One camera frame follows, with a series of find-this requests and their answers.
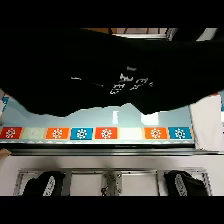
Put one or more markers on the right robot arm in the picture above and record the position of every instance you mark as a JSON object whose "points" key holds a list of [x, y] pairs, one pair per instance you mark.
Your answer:
{"points": [[182, 184]]}

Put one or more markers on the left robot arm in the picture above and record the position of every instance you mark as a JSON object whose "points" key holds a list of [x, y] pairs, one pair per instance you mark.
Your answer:
{"points": [[45, 184]]}

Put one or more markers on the silver frame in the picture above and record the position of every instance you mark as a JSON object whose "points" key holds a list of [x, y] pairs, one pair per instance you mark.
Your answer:
{"points": [[111, 181]]}

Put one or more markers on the white garment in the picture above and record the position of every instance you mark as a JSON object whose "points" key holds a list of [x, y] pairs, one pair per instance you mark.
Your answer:
{"points": [[208, 123]]}

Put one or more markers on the black printed garment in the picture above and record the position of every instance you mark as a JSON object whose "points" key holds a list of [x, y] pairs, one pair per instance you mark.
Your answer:
{"points": [[83, 66]]}

